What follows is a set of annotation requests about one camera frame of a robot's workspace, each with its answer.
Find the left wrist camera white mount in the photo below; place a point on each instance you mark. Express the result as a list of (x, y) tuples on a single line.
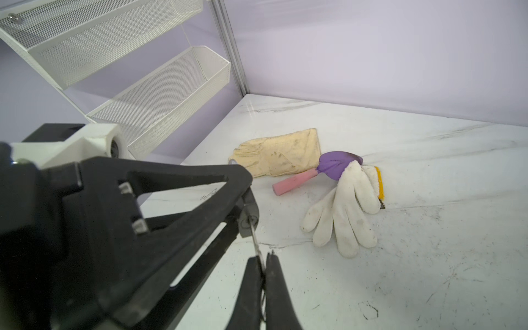
[(92, 140)]

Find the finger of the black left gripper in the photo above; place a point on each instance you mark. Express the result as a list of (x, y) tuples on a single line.
[(168, 313)]

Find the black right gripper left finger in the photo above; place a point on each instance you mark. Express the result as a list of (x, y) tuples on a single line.
[(247, 311)]

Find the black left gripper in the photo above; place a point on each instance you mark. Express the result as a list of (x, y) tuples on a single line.
[(76, 250)]

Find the white knit glove yellow cuff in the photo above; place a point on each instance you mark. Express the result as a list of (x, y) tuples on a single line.
[(342, 212)]

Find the small silver key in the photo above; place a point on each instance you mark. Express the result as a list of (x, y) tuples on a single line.
[(255, 241)]

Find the purple trowel pink handle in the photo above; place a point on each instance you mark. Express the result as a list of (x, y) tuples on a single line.
[(332, 164)]

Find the white mesh two-tier shelf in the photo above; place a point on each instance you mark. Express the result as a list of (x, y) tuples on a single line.
[(28, 100)]

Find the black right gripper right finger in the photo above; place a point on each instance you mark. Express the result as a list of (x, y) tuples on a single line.
[(279, 310)]

